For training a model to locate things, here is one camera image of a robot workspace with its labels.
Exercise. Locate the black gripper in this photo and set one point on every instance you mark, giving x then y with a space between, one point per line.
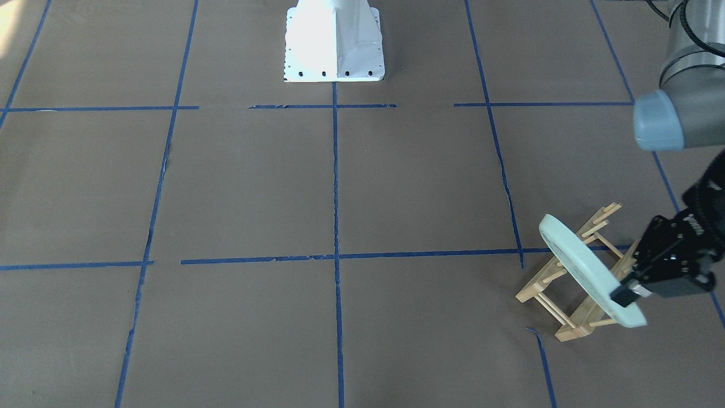
707 211

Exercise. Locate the pale green plate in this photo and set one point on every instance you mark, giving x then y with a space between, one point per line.
588 271

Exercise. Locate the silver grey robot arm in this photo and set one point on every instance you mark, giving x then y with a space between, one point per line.
686 111

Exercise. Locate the wooden dish rack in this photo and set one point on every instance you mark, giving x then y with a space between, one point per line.
582 320

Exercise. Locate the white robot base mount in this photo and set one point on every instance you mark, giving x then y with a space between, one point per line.
333 41

